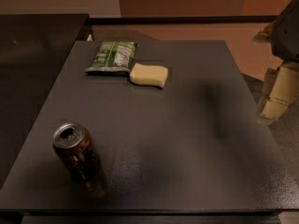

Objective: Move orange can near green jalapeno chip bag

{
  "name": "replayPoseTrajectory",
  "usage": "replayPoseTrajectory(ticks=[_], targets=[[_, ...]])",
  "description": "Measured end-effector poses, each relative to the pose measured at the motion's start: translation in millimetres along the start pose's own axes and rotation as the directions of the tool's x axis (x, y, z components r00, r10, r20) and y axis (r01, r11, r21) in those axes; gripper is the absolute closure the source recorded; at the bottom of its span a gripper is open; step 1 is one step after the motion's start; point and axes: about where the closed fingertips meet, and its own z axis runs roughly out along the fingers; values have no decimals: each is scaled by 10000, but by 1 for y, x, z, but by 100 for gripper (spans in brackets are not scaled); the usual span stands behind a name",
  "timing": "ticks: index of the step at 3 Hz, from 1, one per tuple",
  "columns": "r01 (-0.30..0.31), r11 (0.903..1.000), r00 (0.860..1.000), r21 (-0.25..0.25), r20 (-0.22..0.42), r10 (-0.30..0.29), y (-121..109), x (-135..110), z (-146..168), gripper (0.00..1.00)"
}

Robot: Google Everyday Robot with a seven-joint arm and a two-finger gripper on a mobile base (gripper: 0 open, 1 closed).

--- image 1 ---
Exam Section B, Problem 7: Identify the yellow sponge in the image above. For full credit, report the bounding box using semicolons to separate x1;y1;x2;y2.
129;63;168;89

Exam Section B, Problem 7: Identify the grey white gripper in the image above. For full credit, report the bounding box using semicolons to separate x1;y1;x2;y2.
254;0;299;119

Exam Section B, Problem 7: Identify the green jalapeno chip bag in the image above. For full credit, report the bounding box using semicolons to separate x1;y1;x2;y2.
85;41;137;76

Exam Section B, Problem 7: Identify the dark orange soda can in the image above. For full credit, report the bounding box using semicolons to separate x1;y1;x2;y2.
52;122;100;180

